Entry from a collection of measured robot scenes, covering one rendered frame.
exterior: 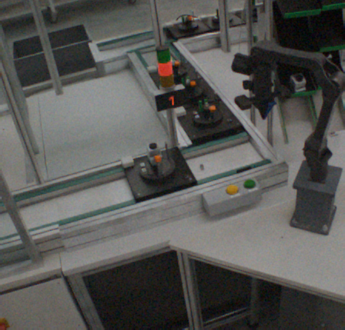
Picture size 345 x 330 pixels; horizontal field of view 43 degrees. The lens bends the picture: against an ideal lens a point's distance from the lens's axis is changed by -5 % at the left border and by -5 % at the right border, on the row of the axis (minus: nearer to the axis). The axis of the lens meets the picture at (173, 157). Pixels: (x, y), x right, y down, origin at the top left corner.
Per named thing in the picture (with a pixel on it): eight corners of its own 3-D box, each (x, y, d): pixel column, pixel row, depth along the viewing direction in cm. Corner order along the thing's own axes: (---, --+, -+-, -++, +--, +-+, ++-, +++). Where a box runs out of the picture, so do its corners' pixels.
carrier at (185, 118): (243, 128, 196) (242, 104, 188) (191, 143, 192) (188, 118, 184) (222, 103, 215) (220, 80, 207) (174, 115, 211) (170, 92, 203)
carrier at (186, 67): (203, 81, 234) (202, 59, 226) (159, 91, 230) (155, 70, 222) (189, 63, 253) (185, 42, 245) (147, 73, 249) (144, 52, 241)
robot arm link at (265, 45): (346, 85, 129) (347, 51, 123) (335, 97, 124) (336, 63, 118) (262, 66, 146) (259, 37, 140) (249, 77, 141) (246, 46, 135)
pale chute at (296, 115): (315, 139, 178) (318, 137, 174) (284, 145, 178) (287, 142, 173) (299, 73, 182) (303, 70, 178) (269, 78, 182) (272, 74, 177)
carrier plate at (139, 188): (197, 185, 171) (197, 180, 170) (135, 203, 167) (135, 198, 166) (178, 149, 190) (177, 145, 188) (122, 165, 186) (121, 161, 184)
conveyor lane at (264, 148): (282, 178, 181) (283, 159, 175) (205, 203, 176) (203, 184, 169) (185, 59, 277) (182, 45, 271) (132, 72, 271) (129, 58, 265)
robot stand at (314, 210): (327, 236, 154) (334, 195, 142) (289, 226, 160) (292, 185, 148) (336, 208, 164) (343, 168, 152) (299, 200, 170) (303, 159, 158)
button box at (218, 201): (262, 200, 167) (262, 187, 164) (209, 217, 164) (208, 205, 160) (254, 188, 173) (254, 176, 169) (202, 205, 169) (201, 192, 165)
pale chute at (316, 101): (345, 130, 181) (349, 128, 176) (316, 135, 180) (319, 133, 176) (329, 66, 184) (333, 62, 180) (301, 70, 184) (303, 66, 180)
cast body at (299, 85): (304, 94, 167) (308, 82, 161) (294, 96, 167) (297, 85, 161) (296, 76, 171) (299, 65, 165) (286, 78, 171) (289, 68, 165)
